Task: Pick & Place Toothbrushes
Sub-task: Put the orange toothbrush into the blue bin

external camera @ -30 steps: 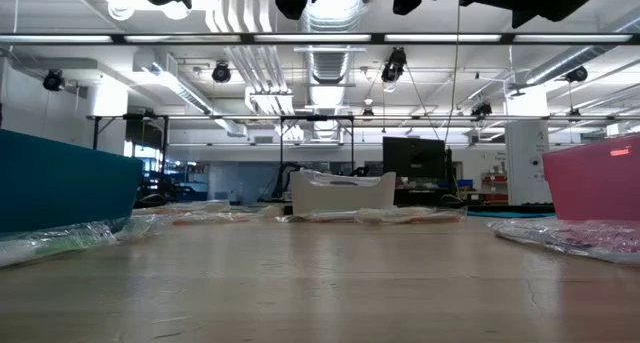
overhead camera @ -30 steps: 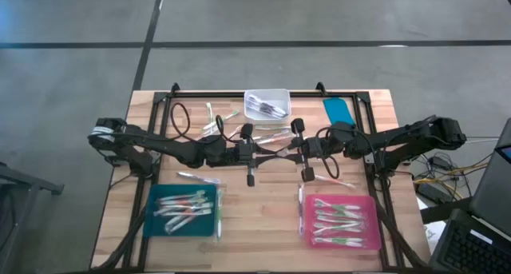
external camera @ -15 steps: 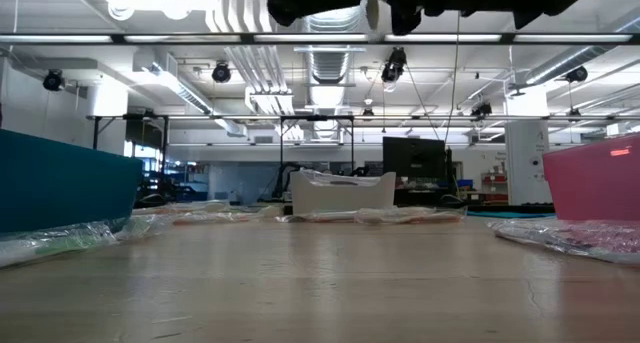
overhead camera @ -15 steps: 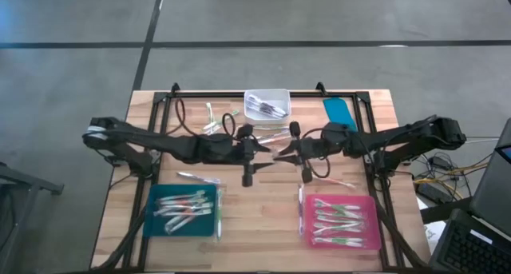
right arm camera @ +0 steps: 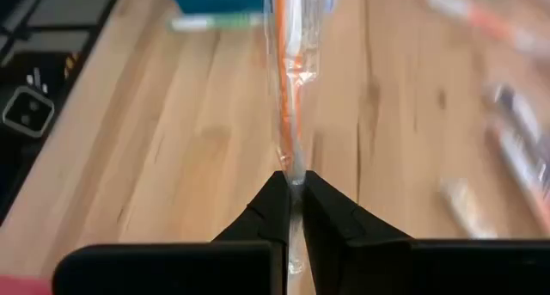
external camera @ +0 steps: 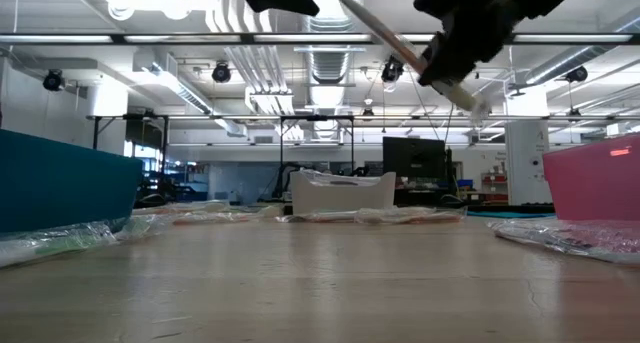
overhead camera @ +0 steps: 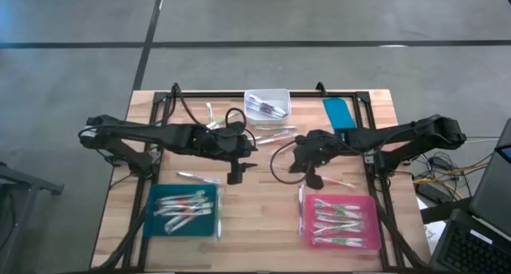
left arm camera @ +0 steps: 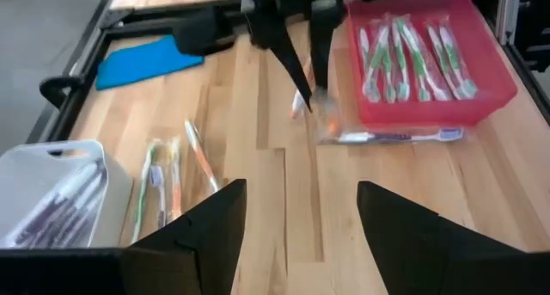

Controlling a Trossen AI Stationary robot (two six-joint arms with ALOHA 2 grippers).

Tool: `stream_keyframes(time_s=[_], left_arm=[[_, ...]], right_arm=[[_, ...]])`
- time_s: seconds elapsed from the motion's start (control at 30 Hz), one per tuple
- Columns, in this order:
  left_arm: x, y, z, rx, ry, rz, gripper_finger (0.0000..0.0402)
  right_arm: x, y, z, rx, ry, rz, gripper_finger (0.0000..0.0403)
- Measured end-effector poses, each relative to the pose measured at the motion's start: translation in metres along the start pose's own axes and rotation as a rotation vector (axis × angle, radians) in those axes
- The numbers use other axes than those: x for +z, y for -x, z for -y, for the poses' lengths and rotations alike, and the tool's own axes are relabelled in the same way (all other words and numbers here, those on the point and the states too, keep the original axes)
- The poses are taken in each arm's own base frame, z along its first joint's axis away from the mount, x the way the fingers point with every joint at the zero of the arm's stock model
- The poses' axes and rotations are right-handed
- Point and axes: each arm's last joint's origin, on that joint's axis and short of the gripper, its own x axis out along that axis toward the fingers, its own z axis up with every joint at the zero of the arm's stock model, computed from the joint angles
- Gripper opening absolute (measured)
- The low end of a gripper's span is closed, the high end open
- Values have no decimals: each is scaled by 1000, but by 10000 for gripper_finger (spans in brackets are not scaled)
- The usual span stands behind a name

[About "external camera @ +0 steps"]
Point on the black hanging ceiling camera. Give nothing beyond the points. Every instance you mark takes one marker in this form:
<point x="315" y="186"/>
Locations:
<point x="221" y="73"/>
<point x="577" y="74"/>
<point x="392" y="70"/>
<point x="52" y="80"/>

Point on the white plastic bin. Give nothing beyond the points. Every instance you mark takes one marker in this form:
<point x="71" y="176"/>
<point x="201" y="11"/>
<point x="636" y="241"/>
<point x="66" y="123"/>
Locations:
<point x="345" y="198"/>

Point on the white square pillar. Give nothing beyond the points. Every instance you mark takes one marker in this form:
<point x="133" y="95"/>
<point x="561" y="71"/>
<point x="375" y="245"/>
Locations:
<point x="525" y="148"/>
<point x="107" y="113"/>

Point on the purple white toothbrush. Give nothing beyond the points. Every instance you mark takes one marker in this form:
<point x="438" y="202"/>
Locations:
<point x="345" y="182"/>
<point x="185" y="207"/>
<point x="575" y="240"/>

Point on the blue flat plastic lid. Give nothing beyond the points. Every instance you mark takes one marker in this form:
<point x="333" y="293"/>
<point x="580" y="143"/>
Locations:
<point x="510" y="214"/>

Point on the pink plastic bin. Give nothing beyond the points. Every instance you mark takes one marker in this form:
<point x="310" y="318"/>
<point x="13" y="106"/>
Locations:
<point x="595" y="188"/>

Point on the large black display screen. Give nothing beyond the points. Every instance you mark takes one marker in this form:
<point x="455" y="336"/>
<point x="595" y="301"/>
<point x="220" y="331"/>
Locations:
<point x="415" y="163"/>

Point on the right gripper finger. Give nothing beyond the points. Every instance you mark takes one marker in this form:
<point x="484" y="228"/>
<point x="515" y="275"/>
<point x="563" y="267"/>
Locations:
<point x="439" y="44"/>
<point x="447" y="68"/>

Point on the silver ceiling air duct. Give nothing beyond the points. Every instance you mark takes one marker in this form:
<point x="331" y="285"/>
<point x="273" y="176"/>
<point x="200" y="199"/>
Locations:
<point x="327" y="63"/>

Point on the green white toothbrush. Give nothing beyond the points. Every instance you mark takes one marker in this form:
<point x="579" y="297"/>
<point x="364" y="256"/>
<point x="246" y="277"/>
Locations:
<point x="60" y="243"/>

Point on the blue storage crate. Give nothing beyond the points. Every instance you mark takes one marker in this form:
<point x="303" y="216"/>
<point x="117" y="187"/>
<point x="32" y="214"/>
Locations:
<point x="465" y="184"/>

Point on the teal plastic bin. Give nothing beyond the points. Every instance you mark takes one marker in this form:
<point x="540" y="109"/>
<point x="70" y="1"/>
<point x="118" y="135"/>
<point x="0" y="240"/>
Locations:
<point x="60" y="193"/>

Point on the black background rig frame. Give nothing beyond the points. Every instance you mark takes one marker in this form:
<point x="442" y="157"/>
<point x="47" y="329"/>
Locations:
<point x="281" y="148"/>

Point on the red parts shelf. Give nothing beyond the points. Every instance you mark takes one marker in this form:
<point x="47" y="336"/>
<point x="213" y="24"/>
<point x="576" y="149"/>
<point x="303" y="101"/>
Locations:
<point x="495" y="185"/>

